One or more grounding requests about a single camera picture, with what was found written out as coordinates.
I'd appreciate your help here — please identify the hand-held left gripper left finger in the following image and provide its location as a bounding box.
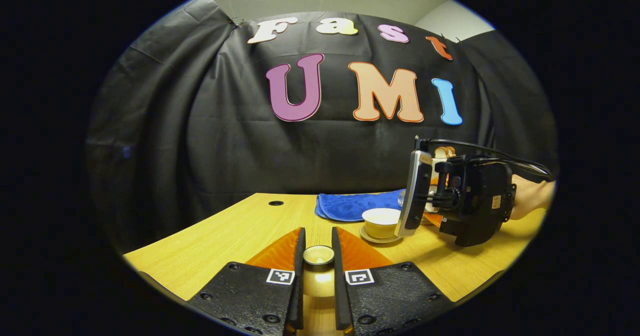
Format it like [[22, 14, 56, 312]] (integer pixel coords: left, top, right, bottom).
[[187, 227, 307, 336]]

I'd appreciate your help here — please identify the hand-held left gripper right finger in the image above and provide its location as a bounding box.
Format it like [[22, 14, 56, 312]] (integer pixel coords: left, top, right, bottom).
[[331, 226, 453, 334]]

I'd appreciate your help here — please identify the cream teacup lid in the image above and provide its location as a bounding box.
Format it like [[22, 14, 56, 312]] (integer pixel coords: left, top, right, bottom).
[[303, 245, 336, 298]]

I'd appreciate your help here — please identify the clear water bottle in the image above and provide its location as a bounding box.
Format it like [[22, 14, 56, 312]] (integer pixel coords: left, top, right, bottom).
[[397, 188, 441, 215]]

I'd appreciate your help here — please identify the cream teacup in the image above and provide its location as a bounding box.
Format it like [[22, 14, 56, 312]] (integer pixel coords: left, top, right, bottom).
[[361, 207, 402, 240]]

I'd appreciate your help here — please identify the white toaster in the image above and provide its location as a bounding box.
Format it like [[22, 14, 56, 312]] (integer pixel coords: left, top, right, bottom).
[[431, 157, 453, 177]]

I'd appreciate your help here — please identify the cream saucer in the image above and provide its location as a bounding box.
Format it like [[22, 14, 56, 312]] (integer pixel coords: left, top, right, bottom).
[[359, 224, 403, 245]]

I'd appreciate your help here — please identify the blue towel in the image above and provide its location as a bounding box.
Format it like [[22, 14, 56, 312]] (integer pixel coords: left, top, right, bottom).
[[314, 189, 407, 223]]

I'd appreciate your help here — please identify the black backdrop cloth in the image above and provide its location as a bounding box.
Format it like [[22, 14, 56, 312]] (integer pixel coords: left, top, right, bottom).
[[86, 0, 558, 254]]

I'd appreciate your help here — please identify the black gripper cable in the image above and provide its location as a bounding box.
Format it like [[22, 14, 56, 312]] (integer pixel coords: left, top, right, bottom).
[[415, 136, 555, 183]]

